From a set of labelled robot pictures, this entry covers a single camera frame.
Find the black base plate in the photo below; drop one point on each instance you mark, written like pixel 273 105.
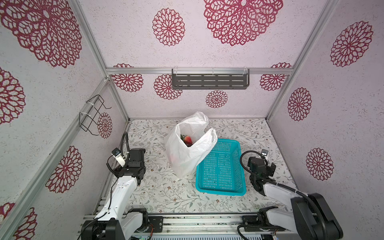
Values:
pixel 154 225
pixel 254 224

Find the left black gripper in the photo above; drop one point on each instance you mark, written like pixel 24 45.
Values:
pixel 117 172

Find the grey slotted wall shelf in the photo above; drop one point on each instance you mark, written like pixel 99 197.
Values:
pixel 197 81

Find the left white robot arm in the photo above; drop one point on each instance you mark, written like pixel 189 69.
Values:
pixel 111 223

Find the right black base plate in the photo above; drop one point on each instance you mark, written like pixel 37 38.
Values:
pixel 254 224

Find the black wire wall rack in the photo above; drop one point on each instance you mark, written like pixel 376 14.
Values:
pixel 96 121

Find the aluminium front rail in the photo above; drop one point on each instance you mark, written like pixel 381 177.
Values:
pixel 180 224

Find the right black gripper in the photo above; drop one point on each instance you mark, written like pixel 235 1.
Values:
pixel 270 171

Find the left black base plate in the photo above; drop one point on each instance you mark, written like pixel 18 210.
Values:
pixel 154 225

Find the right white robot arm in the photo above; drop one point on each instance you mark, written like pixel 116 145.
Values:
pixel 307 215

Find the teal plastic basket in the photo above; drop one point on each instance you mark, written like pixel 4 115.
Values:
pixel 221 173

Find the white plastic bag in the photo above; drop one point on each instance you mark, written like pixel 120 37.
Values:
pixel 184 160

